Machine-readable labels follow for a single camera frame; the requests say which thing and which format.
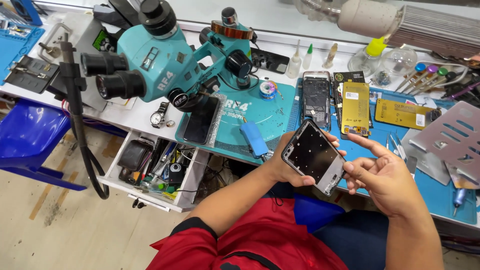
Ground person's right hand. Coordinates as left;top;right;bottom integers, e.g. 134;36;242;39
343;133;427;219

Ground person's left hand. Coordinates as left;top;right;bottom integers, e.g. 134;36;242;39
268;128;348;188

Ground black phone frame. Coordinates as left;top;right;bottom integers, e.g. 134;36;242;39
281;119;348;198

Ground blue handheld tool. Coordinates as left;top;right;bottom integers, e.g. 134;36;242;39
239;120;269;160

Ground set of metal tweezers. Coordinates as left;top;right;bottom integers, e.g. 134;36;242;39
385;131;409;164

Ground blue silicone work mat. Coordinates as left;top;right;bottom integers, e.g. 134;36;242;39
295;78;479;226

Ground teal microscope base mat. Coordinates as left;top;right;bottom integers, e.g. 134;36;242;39
175;80;298;166

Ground slotted metal stand plate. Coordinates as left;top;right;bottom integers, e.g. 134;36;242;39
408;100;480;185

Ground blue electric screwdriver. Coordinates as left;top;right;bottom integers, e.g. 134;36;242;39
451;187;468;218

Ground person's blue trousers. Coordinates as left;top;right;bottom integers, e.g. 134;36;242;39
310;208;391;270

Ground gold phone screen package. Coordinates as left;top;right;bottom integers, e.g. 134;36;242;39
374;98;436;131
341;81;372;137

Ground disassembled phone housing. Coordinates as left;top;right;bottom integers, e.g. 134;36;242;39
301;70;333;132

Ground clear bubble wrap bag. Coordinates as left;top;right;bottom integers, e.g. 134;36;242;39
204;93;228;149

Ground person's red shirt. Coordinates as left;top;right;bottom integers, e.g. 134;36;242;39
145;192;349;270

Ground black smartphone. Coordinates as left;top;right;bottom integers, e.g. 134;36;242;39
182;96;220;145

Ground white squeeze bottle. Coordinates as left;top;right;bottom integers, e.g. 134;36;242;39
285;39;303;80

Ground black phone with dark screen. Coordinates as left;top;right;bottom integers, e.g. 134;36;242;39
250;47;290;75

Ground green tipped small bottle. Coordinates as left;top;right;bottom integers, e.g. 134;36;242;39
302;43;314;70

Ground blue capped screwdriver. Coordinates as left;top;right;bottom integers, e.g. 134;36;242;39
394;62;427;93

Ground purple capped screwdriver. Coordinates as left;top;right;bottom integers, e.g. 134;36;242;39
403;65;439;94

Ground green capped screwdriver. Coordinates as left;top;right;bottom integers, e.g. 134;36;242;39
410;67;449;95

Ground black capped screwdriver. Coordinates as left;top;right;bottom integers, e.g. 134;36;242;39
418;71;458;96

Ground purple pen tool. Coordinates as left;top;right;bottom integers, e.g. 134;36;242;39
442;81;480;101

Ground beige small bottle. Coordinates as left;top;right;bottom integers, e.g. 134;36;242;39
323;43;339;70

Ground clear glass dome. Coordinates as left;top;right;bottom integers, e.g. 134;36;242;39
382;46;418;76

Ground glass bottle with yellow cap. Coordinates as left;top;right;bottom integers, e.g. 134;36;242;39
347;37;388;78

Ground silver wristwatch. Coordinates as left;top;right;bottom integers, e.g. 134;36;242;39
149;101;170;129

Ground white drawer full of tools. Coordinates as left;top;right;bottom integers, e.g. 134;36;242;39
97;129;211;214

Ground copper coloured tape roll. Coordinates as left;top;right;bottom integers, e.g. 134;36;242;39
210;20;255;41

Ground clear plastic bottle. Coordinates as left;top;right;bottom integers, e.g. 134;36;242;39
292;0;345;24

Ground teal stereo microscope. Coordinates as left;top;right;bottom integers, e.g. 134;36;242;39
80;0;260;113

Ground white ribbed work lamp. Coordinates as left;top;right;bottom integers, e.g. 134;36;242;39
337;0;480;59

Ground blue plastic chair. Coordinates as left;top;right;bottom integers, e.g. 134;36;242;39
0;98;88;192

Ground black board holder fixture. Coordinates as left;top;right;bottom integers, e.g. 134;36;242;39
3;55;61;95

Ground blue repair mat with parts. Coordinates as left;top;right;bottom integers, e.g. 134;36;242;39
0;22;46;86

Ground black hot air hose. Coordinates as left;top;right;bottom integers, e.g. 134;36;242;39
59;31;110;200

